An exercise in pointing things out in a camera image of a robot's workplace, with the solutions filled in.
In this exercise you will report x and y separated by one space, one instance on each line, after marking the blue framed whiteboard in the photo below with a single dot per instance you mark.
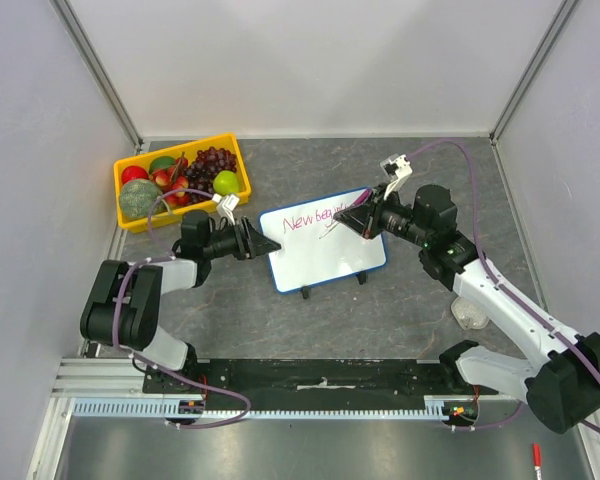
316 249

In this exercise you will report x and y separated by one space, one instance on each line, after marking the dark purple grape bunch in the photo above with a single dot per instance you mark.
208 163

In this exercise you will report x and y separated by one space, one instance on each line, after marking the yellow plastic fruit bin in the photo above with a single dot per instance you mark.
160 213

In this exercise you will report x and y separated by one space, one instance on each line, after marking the red marker pen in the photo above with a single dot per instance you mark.
537 461

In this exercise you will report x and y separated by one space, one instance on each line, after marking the aluminium frame rail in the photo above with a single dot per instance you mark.
97 378

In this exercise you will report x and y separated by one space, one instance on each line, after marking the green apple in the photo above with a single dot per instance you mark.
226 182

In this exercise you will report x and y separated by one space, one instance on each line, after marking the red yellow small fruits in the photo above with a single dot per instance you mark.
169 180

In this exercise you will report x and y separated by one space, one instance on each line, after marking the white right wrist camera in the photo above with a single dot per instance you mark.
398 170

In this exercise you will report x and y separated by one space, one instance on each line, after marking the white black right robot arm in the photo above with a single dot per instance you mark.
558 377

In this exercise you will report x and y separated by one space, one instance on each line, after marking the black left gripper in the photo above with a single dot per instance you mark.
250 243

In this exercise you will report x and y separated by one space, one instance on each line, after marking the white bead eraser pad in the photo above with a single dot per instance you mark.
467 315

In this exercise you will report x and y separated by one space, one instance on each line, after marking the magenta capped whiteboard marker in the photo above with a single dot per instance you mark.
356 203

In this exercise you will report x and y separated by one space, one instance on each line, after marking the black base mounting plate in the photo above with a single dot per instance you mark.
329 385

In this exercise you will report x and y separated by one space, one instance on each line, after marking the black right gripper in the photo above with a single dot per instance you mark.
371 216

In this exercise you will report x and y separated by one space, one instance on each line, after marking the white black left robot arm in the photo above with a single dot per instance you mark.
122 309

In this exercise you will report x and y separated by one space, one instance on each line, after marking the red apple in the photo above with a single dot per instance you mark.
132 173

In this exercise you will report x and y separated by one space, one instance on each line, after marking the green netted melon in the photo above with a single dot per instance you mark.
136 197

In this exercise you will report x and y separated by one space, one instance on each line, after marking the green lime fruit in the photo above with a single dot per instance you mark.
161 162

